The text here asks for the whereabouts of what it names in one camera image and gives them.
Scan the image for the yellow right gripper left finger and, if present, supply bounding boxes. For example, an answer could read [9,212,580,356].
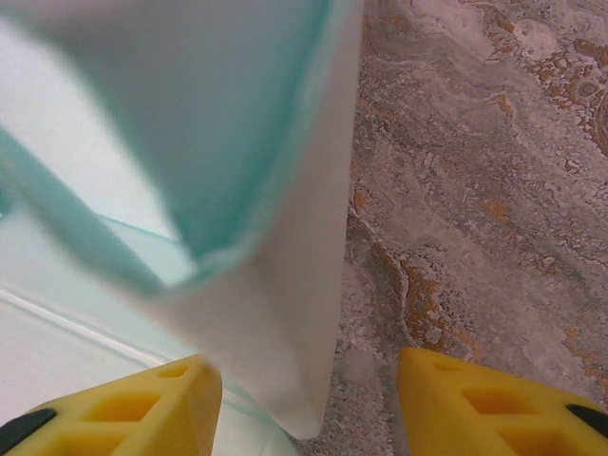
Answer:
[0,353,223,456]

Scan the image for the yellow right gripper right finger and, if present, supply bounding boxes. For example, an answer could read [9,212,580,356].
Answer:
[396,347,608,456]

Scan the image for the mint green paper box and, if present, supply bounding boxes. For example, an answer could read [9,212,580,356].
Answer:
[0,0,365,456]

